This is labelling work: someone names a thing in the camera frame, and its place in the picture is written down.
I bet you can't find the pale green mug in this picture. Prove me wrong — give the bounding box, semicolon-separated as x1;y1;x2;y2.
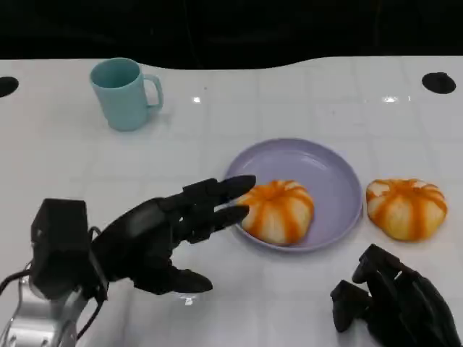
89;57;164;132

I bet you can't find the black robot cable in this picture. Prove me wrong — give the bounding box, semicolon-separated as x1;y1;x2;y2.
0;266;33;293
75;226;109;341

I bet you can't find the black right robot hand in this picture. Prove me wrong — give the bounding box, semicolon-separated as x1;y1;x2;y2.
329;244;460;347

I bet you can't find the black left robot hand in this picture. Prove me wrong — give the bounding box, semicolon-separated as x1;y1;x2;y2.
92;174;257;296

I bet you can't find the lilac plate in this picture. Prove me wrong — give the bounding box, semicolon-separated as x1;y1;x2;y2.
224;137;364;252

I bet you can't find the orange and white bread roll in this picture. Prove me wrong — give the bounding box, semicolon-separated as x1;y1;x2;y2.
237;179;315;247
365;177;449;242

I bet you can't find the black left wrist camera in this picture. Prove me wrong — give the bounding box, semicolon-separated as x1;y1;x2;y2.
30;197;109;301

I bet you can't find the black table cable hole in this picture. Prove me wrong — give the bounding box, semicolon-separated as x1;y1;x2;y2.
422;72;456;95
0;76;20;98

